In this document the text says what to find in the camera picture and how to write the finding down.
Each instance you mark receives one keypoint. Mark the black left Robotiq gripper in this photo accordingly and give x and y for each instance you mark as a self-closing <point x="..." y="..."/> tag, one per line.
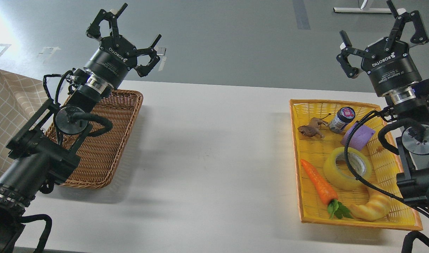
<point x="111" y="59"/>

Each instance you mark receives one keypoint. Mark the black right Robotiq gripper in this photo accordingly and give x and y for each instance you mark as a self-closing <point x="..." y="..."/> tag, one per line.
<point x="390" y="68"/>

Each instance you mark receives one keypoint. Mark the yellow packing tape roll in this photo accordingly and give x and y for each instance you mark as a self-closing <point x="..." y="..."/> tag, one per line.
<point x="342" y="178"/>

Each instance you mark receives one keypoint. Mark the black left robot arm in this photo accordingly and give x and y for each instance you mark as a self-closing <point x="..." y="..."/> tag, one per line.
<point x="45" y="149"/>

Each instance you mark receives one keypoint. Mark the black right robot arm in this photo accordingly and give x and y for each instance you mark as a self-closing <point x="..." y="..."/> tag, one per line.
<point x="407" y="130"/>

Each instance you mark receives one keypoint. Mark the white table leg base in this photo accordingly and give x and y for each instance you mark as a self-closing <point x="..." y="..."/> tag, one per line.
<point x="364" y="7"/>

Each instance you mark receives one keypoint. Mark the small dark lidded jar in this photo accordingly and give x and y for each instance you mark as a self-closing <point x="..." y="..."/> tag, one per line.
<point x="343" y="117"/>

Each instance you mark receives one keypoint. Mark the purple foam block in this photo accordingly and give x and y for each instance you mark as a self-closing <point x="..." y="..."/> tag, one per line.
<point x="360" y="138"/>

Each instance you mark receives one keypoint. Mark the brown wicker basket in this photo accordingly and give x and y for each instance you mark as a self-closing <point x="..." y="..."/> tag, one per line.
<point x="100" y="156"/>

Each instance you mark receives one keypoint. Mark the beige checkered cloth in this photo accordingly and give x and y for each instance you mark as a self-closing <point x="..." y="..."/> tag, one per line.
<point x="20" y="98"/>

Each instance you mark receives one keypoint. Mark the brown toy frog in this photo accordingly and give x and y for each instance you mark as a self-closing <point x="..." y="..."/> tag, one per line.
<point x="313" y="127"/>

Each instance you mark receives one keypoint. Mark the yellow plastic basket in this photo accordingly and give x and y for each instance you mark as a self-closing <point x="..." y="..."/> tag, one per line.
<point x="315" y="150"/>

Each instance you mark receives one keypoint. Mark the orange toy carrot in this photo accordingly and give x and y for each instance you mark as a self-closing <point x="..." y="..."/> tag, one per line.
<point x="326" y="193"/>

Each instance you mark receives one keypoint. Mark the toy croissant bread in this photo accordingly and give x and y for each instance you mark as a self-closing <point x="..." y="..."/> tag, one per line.
<point x="377" y="207"/>

